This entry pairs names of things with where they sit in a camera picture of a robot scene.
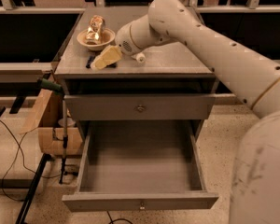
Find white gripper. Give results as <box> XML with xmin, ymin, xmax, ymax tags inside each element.
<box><xmin>91</xmin><ymin>21</ymin><xmax>143</xmax><ymax>70</ymax></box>

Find dark blue snack bar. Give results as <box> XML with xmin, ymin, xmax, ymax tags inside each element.
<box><xmin>86</xmin><ymin>55</ymin><xmax>117</xmax><ymax>69</ymax></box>

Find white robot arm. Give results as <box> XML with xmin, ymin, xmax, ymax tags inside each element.
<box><xmin>91</xmin><ymin>0</ymin><xmax>280</xmax><ymax>224</ymax></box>

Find brass upper drawer knob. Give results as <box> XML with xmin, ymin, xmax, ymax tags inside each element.
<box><xmin>136</xmin><ymin>105</ymin><xmax>146</xmax><ymax>113</ymax></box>

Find brass drawer knob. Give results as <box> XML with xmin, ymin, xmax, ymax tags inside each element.
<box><xmin>139</xmin><ymin>202</ymin><xmax>146</xmax><ymax>211</ymax></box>
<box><xmin>136</xmin><ymin>105</ymin><xmax>146</xmax><ymax>113</ymax></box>

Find closed grey upper drawer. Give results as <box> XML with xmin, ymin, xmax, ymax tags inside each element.
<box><xmin>65</xmin><ymin>94</ymin><xmax>215</xmax><ymax>120</ymax></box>

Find grey drawer cabinet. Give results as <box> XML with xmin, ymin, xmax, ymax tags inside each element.
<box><xmin>55</xmin><ymin>7</ymin><xmax>217</xmax><ymax>135</ymax></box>

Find open grey drawer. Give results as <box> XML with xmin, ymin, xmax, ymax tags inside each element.
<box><xmin>63</xmin><ymin>120</ymin><xmax>218</xmax><ymax>212</ymax></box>

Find brass lower drawer knob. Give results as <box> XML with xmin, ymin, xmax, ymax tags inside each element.
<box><xmin>139</xmin><ymin>202</ymin><xmax>146</xmax><ymax>211</ymax></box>

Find beige ceramic bowl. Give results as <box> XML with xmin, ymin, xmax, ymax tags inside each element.
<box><xmin>77</xmin><ymin>28</ymin><xmax>116</xmax><ymax>51</ymax></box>

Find crumpled gold foil bag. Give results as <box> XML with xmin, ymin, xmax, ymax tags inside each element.
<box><xmin>85</xmin><ymin>15</ymin><xmax>105</xmax><ymax>44</ymax></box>

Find clear plastic water bottle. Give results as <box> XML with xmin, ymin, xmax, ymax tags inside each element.
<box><xmin>132</xmin><ymin>52</ymin><xmax>146</xmax><ymax>63</ymax></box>

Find cardboard box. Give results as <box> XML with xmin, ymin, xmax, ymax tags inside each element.
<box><xmin>21</xmin><ymin>89</ymin><xmax>84</xmax><ymax>157</ymax></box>

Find black stand leg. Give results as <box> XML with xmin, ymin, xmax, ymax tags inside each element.
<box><xmin>15</xmin><ymin>154</ymin><xmax>51</xmax><ymax>224</ymax></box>

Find green handled grabber stick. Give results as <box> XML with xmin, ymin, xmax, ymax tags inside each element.
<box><xmin>37</xmin><ymin>78</ymin><xmax>68</xmax><ymax>184</ymax></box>

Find black floor cable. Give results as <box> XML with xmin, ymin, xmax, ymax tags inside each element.
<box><xmin>0</xmin><ymin>119</ymin><xmax>62</xmax><ymax>203</ymax></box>

